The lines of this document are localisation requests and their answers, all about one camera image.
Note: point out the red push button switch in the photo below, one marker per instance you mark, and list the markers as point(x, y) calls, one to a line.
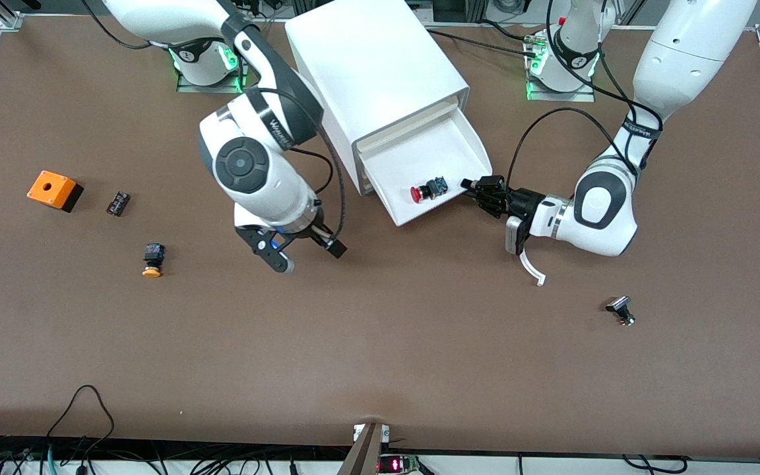
point(427, 190)

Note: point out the device with red display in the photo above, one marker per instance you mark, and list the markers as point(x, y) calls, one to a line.
point(396, 465)

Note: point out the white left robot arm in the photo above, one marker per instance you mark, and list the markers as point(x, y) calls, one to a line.
point(604, 211)

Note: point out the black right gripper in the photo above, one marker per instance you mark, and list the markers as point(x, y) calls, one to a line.
point(314, 237)

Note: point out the small black contact block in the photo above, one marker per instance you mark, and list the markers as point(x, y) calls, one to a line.
point(117, 203)

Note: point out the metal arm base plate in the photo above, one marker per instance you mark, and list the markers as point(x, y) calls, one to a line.
point(578, 97)
point(189, 87)

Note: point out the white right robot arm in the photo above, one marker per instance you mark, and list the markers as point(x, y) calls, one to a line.
point(254, 165)

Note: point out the white plastic drawer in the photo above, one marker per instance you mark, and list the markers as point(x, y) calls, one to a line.
point(433, 152)
point(406, 127)

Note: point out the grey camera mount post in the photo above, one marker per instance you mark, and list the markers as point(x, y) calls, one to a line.
point(363, 455)

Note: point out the yellow push button switch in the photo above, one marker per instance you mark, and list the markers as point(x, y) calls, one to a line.
point(153, 259)

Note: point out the orange button enclosure box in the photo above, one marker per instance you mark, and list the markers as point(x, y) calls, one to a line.
point(51, 187)

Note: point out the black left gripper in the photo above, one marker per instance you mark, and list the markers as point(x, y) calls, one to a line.
point(520, 200)

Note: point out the white drawer cabinet housing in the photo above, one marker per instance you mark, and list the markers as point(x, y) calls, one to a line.
point(367, 66)

